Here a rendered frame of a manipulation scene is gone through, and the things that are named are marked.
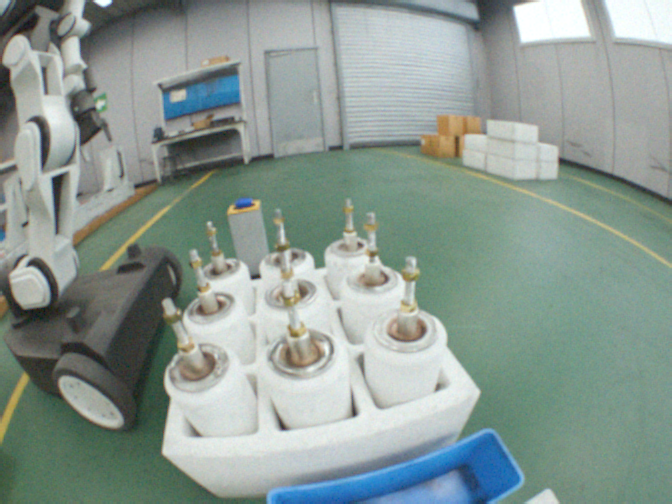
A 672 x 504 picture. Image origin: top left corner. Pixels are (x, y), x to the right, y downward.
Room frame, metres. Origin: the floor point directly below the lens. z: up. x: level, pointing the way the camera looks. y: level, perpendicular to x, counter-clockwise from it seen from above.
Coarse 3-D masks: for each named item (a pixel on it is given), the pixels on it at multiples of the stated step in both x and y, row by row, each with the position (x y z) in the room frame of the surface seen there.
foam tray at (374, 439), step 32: (256, 288) 0.48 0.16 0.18; (256, 320) 0.37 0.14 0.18; (256, 352) 0.29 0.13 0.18; (352, 352) 0.28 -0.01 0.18; (448, 352) 0.26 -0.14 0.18; (256, 384) 0.25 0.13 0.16; (352, 384) 0.22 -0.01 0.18; (448, 384) 0.21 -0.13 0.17; (384, 416) 0.17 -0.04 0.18; (416, 416) 0.16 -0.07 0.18; (448, 416) 0.17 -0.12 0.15; (192, 448) 0.12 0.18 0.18; (224, 448) 0.13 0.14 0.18; (256, 448) 0.13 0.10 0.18; (288, 448) 0.14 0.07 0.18; (320, 448) 0.14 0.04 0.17; (352, 448) 0.15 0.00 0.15; (384, 448) 0.15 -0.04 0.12; (416, 448) 0.16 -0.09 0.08; (224, 480) 0.11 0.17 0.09; (256, 480) 0.12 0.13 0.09; (288, 480) 0.13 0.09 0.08; (320, 480) 0.14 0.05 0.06
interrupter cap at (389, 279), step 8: (352, 272) 0.37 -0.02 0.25; (360, 272) 0.37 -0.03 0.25; (384, 272) 0.37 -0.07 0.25; (392, 272) 0.36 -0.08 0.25; (352, 280) 0.35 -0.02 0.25; (360, 280) 0.36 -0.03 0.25; (384, 280) 0.35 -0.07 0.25; (392, 280) 0.34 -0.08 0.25; (352, 288) 0.33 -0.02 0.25; (360, 288) 0.33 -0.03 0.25; (368, 288) 0.33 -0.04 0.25; (376, 288) 0.33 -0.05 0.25; (384, 288) 0.32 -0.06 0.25; (392, 288) 0.32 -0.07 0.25
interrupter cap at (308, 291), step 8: (304, 280) 0.36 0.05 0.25; (272, 288) 0.35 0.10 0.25; (280, 288) 0.35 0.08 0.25; (304, 288) 0.34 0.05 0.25; (312, 288) 0.34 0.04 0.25; (264, 296) 0.33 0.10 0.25; (272, 296) 0.33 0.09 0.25; (304, 296) 0.32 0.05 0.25; (312, 296) 0.32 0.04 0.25; (272, 304) 0.31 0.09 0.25; (280, 304) 0.31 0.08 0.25; (304, 304) 0.30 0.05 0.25
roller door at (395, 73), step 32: (352, 32) 5.48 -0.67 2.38; (384, 32) 5.60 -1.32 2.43; (416, 32) 5.74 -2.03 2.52; (448, 32) 5.89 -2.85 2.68; (352, 64) 5.47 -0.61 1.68; (384, 64) 5.60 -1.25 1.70; (416, 64) 5.72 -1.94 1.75; (448, 64) 5.86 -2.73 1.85; (352, 96) 5.46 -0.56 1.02; (384, 96) 5.58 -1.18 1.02; (416, 96) 5.71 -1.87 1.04; (448, 96) 5.87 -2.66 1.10; (352, 128) 5.46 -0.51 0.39; (384, 128) 5.57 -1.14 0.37; (416, 128) 5.70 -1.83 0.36
